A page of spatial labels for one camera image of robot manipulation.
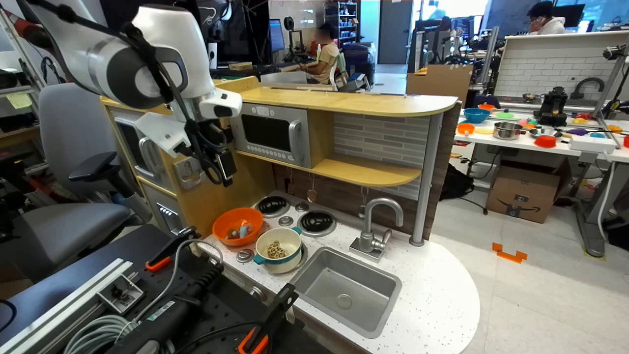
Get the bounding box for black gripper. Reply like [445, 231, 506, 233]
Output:
[187, 117, 240, 188]

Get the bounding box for brown plush toy blue limbs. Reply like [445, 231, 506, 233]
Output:
[226, 220, 256, 241]

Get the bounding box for orange plastic bowl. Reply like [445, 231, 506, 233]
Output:
[211, 204, 268, 249]

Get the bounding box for blue plastic bowl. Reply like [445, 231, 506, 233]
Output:
[462, 106, 492, 125]

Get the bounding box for red plastic bowl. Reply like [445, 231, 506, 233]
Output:
[533, 131, 561, 151]

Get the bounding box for grey toy microwave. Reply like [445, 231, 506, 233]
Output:
[232, 102, 315, 168]

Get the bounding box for brown toy food pieces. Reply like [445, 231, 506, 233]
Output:
[264, 239, 289, 259]

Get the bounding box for wooden toy kitchen unit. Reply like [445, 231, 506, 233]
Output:
[97, 74, 484, 354]

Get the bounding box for seated person dark hair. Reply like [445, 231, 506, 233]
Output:
[301, 21, 344, 84]

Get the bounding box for grey padded armchair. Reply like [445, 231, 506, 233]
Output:
[18, 80, 144, 265]

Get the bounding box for grey office chair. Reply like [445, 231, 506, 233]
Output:
[329, 41, 374, 92]

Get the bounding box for silver toy faucet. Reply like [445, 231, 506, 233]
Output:
[348, 194, 407, 261]

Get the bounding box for grey toy sink basin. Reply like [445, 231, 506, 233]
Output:
[289, 245, 403, 340]

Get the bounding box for yellow sticky note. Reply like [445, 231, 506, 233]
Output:
[4, 90, 36, 111]

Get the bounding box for plain brown cardboard box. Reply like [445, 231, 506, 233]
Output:
[405, 62, 474, 106]

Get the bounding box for black bag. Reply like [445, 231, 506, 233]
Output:
[439, 161, 478, 202]

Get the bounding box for small metal pot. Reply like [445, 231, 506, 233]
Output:
[492, 119, 523, 141]

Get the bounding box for white work table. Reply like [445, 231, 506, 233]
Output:
[456, 106, 629, 259]

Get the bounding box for printed cardboard shipping box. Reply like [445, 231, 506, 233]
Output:
[484, 161, 567, 225]

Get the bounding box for black toy appliance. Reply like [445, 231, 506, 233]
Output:
[535, 84, 570, 127]

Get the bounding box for white brick pattern partition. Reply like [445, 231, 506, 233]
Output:
[492, 29, 629, 102]

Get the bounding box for black clamp orange handle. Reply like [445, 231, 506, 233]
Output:
[142, 224, 201, 277]
[234, 281, 301, 354]

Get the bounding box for white pot teal handles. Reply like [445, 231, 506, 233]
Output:
[250, 225, 307, 273]

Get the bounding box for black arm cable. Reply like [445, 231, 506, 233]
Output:
[24, 0, 228, 186]

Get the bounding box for thin grey cable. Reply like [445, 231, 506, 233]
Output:
[156, 235, 226, 310]

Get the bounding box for black corrugated cable conduit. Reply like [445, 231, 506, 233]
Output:
[107, 261, 228, 354]

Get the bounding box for white cable bundle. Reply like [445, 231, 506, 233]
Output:
[61, 312, 142, 354]

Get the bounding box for aluminium extrusion rail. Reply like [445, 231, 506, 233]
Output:
[0, 255, 138, 354]

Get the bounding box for orange plastic bracket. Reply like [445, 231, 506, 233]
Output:
[490, 241, 531, 265]

